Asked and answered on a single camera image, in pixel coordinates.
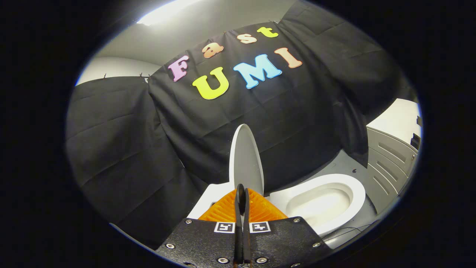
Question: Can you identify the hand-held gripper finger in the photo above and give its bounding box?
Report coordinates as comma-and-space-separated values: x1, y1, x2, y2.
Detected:
244, 188, 331, 268
156, 184, 244, 267

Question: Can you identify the white toilet tank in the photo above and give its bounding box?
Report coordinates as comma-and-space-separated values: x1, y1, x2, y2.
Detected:
187, 182, 235, 220

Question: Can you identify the black backdrop cloth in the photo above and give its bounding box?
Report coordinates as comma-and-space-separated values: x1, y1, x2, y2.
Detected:
66, 17, 415, 250

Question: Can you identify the white louvered cabinet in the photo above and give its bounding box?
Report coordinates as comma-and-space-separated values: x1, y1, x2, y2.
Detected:
366, 99, 423, 214

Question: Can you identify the large ceiling light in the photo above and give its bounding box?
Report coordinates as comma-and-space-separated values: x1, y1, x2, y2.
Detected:
138, 0, 201, 26

